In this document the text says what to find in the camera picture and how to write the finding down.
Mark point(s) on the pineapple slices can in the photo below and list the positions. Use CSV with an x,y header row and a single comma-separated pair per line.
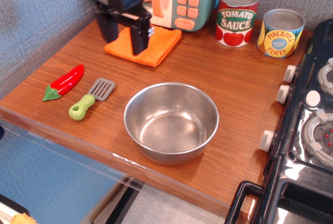
x,y
280,32

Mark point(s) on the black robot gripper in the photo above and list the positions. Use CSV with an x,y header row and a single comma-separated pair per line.
x,y
108,23

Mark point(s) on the black toy stove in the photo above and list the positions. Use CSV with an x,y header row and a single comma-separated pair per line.
x,y
297,185

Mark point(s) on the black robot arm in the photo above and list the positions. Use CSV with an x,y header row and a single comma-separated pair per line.
x,y
124,19

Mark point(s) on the white stove knob top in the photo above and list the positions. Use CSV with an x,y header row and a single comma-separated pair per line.
x,y
290,73

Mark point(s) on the green handled toy spatula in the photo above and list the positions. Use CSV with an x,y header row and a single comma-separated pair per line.
x,y
99,91

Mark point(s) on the tomato sauce can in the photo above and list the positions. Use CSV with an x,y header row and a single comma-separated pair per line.
x,y
235,22

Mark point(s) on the white stove knob middle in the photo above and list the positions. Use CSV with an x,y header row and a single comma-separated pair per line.
x,y
282,93

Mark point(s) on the white stove knob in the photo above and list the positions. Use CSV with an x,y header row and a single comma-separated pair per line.
x,y
266,140
290,73
282,93

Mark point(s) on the white stove knob bottom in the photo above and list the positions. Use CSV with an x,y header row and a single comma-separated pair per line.
x,y
266,140

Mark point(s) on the orange towel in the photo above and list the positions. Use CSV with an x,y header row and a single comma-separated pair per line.
x,y
160,44

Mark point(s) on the stainless steel bowl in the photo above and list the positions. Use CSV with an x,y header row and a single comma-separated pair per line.
x,y
171,123

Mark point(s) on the red toy chili pepper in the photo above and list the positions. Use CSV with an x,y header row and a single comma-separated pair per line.
x,y
64,84

